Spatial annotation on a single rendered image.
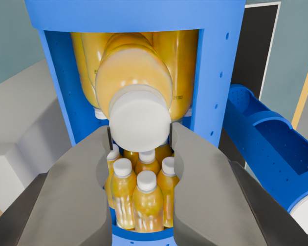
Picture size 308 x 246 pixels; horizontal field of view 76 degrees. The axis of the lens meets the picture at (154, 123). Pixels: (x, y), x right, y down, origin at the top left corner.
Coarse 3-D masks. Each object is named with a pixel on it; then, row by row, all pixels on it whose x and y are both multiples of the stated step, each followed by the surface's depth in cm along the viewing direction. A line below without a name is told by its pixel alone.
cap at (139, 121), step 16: (128, 96) 12; (144, 96) 12; (112, 112) 12; (128, 112) 11; (144, 112) 12; (160, 112) 12; (112, 128) 12; (128, 128) 12; (144, 128) 12; (160, 128) 12; (128, 144) 13; (144, 144) 13; (160, 144) 13
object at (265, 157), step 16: (240, 96) 141; (240, 112) 109; (256, 112) 135; (272, 112) 101; (224, 128) 125; (240, 128) 104; (256, 128) 130; (272, 128) 118; (288, 128) 102; (240, 144) 102; (256, 144) 90; (272, 144) 115; (288, 144) 105; (304, 144) 95; (256, 160) 88; (272, 160) 80; (288, 160) 103; (304, 160) 95; (256, 176) 91; (272, 176) 78; (288, 176) 72; (304, 176) 68; (272, 192) 77; (288, 192) 70; (304, 192) 65; (288, 208) 69
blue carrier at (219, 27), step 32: (32, 0) 19; (64, 0) 17; (96, 0) 16; (128, 0) 16; (160, 0) 16; (192, 0) 17; (224, 0) 19; (64, 32) 33; (96, 32) 18; (224, 32) 21; (64, 64) 34; (224, 64) 23; (64, 96) 33; (224, 96) 27; (96, 128) 47; (192, 128) 25
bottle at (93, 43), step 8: (80, 32) 28; (88, 40) 27; (96, 40) 27; (104, 40) 27; (88, 48) 28; (96, 48) 27; (104, 48) 27; (88, 56) 28; (96, 56) 28; (88, 64) 29; (96, 64) 29; (88, 72) 30; (96, 72) 29
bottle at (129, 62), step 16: (128, 32) 24; (112, 48) 18; (128, 48) 16; (144, 48) 17; (112, 64) 15; (128, 64) 14; (144, 64) 14; (160, 64) 16; (96, 80) 16; (112, 80) 14; (128, 80) 13; (144, 80) 14; (160, 80) 14; (96, 96) 16; (112, 96) 14; (160, 96) 13
